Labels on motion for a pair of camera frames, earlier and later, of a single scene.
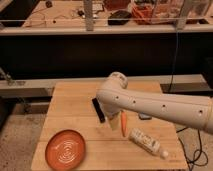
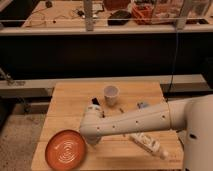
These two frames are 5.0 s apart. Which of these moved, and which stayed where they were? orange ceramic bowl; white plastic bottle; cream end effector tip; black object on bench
Moved: cream end effector tip
Stayed: white plastic bottle; orange ceramic bowl; black object on bench
